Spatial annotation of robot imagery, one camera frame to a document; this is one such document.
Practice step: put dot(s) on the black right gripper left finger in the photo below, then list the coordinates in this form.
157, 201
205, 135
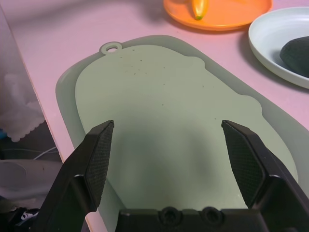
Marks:
79, 183

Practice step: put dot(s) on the yellow toy banana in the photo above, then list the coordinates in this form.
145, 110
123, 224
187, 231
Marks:
200, 9

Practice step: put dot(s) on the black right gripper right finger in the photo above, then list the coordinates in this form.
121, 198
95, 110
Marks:
263, 178

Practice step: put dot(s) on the green cutting board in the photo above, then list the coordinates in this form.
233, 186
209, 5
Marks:
169, 108

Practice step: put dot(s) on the yellow round plate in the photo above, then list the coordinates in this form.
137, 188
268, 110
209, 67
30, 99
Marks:
224, 17

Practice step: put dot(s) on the dark green avocado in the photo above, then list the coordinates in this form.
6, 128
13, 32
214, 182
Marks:
297, 55

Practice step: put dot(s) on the mint green round plate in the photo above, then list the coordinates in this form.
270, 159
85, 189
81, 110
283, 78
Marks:
265, 36

